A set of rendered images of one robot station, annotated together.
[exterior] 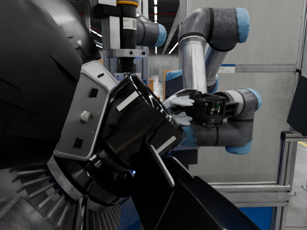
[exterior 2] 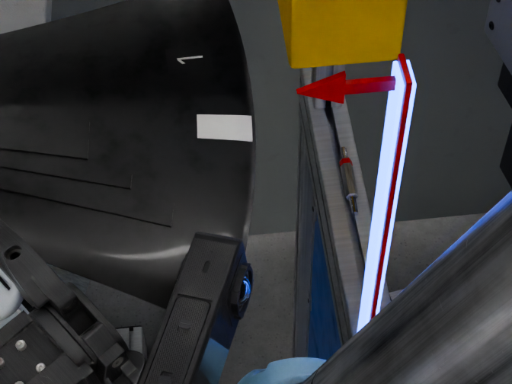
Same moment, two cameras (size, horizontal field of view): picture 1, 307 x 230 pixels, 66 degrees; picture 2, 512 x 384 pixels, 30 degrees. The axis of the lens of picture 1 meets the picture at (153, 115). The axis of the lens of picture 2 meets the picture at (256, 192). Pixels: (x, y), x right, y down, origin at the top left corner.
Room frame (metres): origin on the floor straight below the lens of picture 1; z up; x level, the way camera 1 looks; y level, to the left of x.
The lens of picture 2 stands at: (0.66, -0.33, 1.58)
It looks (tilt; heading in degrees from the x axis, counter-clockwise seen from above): 52 degrees down; 87
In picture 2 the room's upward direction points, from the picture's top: 2 degrees counter-clockwise
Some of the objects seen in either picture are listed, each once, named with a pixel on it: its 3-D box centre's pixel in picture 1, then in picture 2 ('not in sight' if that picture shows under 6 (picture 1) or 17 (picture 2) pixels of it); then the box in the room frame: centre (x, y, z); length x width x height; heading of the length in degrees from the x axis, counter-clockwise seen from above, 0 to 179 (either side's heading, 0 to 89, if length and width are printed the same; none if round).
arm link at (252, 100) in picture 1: (241, 102); not in sight; (0.69, -0.26, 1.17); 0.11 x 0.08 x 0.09; 129
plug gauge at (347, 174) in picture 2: not in sight; (349, 180); (0.78, 0.24, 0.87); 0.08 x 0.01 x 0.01; 91
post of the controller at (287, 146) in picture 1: (284, 158); not in sight; (0.80, -0.47, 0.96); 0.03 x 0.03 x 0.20; 2
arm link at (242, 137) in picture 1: (233, 134); not in sight; (0.69, -0.24, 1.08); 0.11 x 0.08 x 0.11; 91
